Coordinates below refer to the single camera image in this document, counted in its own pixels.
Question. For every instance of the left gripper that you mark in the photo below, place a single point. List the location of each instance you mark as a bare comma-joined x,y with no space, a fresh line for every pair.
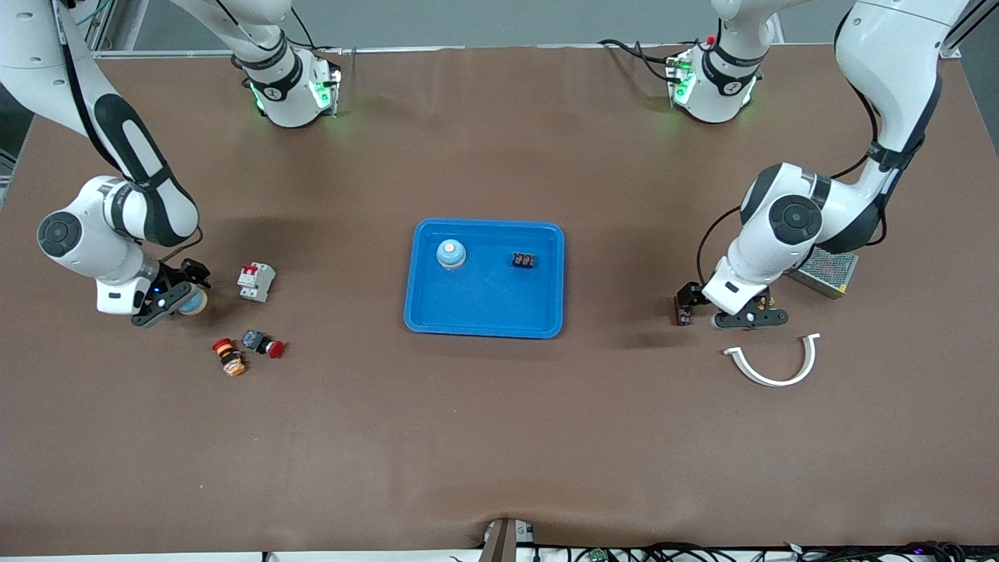
689,297

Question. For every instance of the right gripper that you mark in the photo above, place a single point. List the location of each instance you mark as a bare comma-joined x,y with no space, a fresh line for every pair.
186,274

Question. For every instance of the dark brown electrolytic capacitor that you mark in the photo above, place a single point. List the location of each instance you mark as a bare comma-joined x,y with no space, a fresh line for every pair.
685,318

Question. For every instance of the blue desk bell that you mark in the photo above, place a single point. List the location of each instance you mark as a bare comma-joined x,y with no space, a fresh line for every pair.
195,306
451,254

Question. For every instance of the black terminal block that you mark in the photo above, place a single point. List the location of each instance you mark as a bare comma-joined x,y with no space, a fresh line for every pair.
523,261

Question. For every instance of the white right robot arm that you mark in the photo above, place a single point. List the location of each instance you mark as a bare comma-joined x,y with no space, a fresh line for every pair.
86,257

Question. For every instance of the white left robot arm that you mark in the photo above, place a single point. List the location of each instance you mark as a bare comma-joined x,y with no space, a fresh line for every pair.
890,78

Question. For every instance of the blue plastic tray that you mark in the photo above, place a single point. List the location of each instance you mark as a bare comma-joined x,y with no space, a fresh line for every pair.
484,304

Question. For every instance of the white red circuit breaker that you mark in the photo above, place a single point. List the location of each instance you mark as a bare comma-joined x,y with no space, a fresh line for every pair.
256,281

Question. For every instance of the black red emergency stop button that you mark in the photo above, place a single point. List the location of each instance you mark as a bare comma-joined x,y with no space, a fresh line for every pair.
261,342

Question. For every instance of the white curved pipe clamp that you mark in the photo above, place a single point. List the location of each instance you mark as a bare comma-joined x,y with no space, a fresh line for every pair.
774,382

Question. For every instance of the metal mesh power supply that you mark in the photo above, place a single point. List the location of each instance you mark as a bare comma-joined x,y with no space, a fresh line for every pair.
831,275

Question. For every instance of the brown table mat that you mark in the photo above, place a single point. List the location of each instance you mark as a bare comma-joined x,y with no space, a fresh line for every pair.
499,429

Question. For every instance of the red orange push button switch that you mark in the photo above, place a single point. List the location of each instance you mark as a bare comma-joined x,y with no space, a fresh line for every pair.
229,357

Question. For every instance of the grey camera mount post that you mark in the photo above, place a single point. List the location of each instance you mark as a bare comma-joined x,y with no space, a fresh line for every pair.
503,542

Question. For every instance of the aluminium frame profile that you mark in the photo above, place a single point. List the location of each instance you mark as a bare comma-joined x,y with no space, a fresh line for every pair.
949,50

